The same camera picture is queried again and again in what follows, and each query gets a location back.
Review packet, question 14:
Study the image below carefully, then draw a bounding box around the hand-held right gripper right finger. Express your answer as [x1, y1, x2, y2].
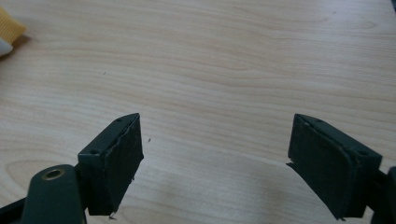
[286, 113, 383, 220]

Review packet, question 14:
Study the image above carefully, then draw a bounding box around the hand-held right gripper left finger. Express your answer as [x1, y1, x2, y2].
[77, 112, 145, 217]

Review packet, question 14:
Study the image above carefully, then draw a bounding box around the yellow and white cloth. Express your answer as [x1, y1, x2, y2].
[0, 7, 28, 57]

